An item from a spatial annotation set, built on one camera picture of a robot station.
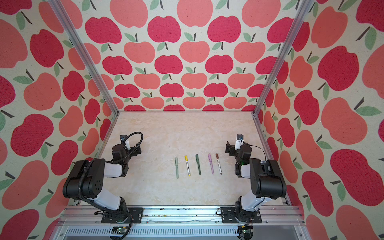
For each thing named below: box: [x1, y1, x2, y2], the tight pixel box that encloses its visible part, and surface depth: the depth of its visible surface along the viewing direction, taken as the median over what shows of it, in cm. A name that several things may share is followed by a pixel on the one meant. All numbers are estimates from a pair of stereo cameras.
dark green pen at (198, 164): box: [195, 154, 202, 176], surface depth 95 cm
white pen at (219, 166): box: [216, 158, 223, 175], surface depth 92 cm
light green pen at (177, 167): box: [175, 157, 179, 179], surface depth 92 cm
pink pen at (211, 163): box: [208, 153, 215, 175], surface depth 95 cm
